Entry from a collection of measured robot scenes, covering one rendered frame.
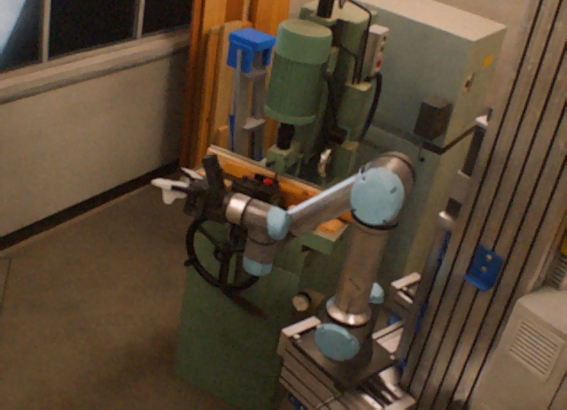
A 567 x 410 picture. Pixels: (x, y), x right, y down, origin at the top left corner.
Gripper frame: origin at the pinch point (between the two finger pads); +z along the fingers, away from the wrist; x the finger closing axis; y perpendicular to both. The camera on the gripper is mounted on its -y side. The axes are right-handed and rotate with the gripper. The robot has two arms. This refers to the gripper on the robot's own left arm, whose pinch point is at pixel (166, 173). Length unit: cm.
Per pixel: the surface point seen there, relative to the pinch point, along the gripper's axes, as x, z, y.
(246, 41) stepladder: 141, 44, -11
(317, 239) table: 57, -30, 28
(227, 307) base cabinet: 63, -3, 70
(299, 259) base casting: 58, -26, 38
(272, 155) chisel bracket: 67, -5, 9
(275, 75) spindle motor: 61, -1, -19
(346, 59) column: 85, -17, -27
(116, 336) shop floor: 77, 49, 114
